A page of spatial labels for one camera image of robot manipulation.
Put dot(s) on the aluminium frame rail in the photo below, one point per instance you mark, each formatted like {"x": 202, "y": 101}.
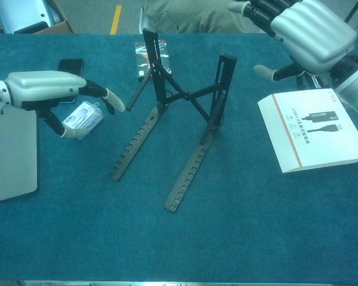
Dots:
{"x": 167, "y": 283}

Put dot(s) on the person in olive trousers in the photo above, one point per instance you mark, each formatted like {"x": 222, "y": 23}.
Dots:
{"x": 197, "y": 15}

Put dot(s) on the yellow floor tape strip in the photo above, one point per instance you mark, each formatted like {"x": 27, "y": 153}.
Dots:
{"x": 115, "y": 19}

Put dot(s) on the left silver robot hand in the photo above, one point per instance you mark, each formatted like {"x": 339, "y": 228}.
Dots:
{"x": 41, "y": 86}

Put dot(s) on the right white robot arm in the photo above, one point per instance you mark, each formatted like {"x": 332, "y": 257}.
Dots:
{"x": 355, "y": 86}

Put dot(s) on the black smartphone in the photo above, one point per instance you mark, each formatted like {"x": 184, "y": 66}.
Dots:
{"x": 73, "y": 65}

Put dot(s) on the dark patterned card box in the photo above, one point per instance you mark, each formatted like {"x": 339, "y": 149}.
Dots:
{"x": 140, "y": 59}

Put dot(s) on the dark foldable laptop stand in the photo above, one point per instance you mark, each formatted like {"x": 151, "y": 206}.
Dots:
{"x": 187, "y": 175}

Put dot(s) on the silver closed laptop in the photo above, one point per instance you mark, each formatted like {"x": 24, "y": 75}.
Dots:
{"x": 12, "y": 164}

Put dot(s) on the black tripod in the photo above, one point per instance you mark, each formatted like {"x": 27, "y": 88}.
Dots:
{"x": 349, "y": 16}

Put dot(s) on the brown cardboard box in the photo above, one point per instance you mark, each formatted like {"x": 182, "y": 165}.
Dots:
{"x": 59, "y": 28}

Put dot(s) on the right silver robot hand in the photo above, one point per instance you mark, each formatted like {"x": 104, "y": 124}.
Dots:
{"x": 310, "y": 32}

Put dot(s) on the teal felt table cloth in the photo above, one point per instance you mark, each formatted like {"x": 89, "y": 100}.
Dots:
{"x": 77, "y": 238}

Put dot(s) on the clear small plastic case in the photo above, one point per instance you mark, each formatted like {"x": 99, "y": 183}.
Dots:
{"x": 86, "y": 114}

